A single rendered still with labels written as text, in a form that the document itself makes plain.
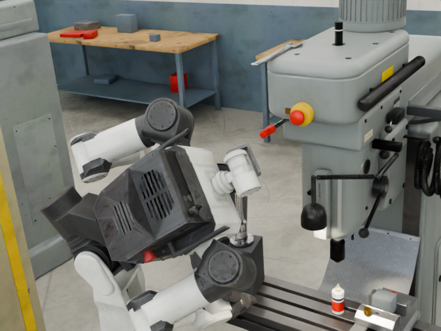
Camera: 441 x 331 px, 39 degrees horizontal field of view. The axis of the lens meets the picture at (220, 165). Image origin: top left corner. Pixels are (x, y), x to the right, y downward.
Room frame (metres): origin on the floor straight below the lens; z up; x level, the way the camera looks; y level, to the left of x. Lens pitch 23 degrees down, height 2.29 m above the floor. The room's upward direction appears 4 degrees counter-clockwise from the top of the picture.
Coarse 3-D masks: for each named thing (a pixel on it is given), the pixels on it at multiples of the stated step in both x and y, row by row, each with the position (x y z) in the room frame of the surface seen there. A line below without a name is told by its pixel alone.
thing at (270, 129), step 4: (284, 120) 1.63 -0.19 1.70; (288, 120) 1.65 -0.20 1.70; (276, 124) 1.60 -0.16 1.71; (280, 124) 1.61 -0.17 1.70; (268, 128) 1.56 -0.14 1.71; (272, 128) 1.57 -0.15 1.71; (276, 128) 1.59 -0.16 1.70; (264, 132) 1.54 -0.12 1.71; (268, 132) 1.55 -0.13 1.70; (272, 132) 1.56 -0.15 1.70; (264, 136) 1.54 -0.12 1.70
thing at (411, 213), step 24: (432, 120) 2.00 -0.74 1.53; (408, 144) 1.94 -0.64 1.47; (432, 144) 1.94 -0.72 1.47; (408, 168) 1.94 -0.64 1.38; (432, 168) 1.95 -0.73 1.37; (408, 192) 1.94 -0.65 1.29; (384, 216) 1.99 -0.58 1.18; (408, 216) 1.93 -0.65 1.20; (432, 216) 1.93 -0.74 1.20; (432, 240) 1.93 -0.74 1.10; (432, 264) 1.93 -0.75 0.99; (432, 288) 1.94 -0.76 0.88; (432, 312) 1.94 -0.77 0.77
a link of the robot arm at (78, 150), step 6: (78, 144) 1.64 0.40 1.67; (72, 150) 1.66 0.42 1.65; (78, 150) 1.64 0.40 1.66; (84, 150) 1.63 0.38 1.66; (78, 156) 1.63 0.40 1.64; (84, 156) 1.62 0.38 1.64; (132, 156) 1.75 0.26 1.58; (78, 162) 1.63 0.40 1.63; (84, 162) 1.62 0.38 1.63; (114, 162) 1.70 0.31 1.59; (120, 162) 1.72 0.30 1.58; (126, 162) 1.74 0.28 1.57; (132, 162) 1.75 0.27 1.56; (78, 168) 1.63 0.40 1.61; (84, 174) 1.60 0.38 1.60
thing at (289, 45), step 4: (288, 44) 1.71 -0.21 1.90; (292, 44) 1.73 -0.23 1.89; (296, 44) 1.70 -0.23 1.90; (300, 44) 1.71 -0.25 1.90; (284, 48) 1.67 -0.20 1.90; (288, 48) 1.67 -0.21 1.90; (292, 48) 1.69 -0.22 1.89; (276, 52) 1.63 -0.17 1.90; (280, 52) 1.63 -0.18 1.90; (284, 52) 1.65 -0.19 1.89; (264, 56) 1.59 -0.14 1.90; (268, 56) 1.59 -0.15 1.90; (272, 56) 1.59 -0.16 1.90; (260, 60) 1.55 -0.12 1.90; (264, 60) 1.55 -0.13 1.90; (252, 64) 1.53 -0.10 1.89; (256, 64) 1.52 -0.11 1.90; (260, 64) 1.53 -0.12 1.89
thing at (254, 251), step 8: (232, 240) 1.92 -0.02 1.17; (248, 240) 1.91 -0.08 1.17; (256, 240) 1.92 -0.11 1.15; (240, 248) 1.88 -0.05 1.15; (248, 248) 1.88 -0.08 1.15; (256, 248) 1.89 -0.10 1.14; (248, 256) 1.85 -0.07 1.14; (256, 256) 1.88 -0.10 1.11; (256, 264) 1.88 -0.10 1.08; (256, 280) 1.87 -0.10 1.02; (248, 288) 1.85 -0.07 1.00; (256, 288) 1.87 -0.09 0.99
